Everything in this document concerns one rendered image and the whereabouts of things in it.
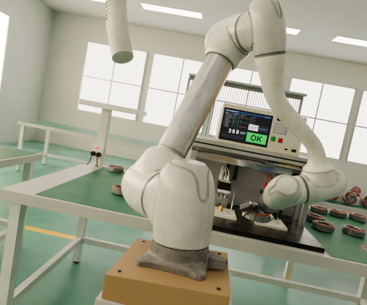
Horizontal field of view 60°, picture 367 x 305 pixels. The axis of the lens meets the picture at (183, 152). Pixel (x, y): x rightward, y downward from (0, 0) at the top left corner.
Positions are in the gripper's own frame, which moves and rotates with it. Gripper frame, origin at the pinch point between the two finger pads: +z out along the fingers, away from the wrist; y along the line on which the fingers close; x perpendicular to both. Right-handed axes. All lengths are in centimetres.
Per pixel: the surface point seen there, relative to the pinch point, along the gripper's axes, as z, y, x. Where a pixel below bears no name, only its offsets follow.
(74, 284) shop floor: 90, -94, -45
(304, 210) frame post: 20.2, 28.6, 13.4
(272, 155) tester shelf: 9.0, 6.9, 35.1
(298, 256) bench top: -3.9, 17.8, -15.1
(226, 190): 15.1, -13.2, 13.8
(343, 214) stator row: 65, 71, 31
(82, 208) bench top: -3, -75, -14
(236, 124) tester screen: 5.6, -14.3, 47.1
